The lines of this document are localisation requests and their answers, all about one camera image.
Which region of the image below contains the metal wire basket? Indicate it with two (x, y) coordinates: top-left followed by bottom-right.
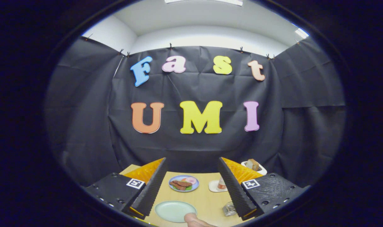
(223, 201), (238, 217)

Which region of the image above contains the blue food plate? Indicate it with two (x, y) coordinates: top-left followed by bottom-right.
(169, 175), (199, 193)

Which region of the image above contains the white toaster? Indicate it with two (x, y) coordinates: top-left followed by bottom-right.
(241, 161), (268, 176)

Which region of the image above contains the row of black cloth clips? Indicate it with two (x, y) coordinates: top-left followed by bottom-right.
(84, 33), (300, 60)

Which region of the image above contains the white square coaster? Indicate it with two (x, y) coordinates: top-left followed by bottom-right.
(209, 180), (228, 193)

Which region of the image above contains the light green plate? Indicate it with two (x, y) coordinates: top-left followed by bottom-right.
(155, 201), (197, 223)

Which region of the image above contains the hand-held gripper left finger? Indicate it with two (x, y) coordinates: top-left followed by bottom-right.
(84, 157), (168, 220)

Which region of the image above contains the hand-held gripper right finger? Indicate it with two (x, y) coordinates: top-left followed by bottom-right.
(218, 157), (308, 221)

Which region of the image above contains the large ceiling light panel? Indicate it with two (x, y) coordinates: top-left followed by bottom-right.
(165, 0), (243, 6)

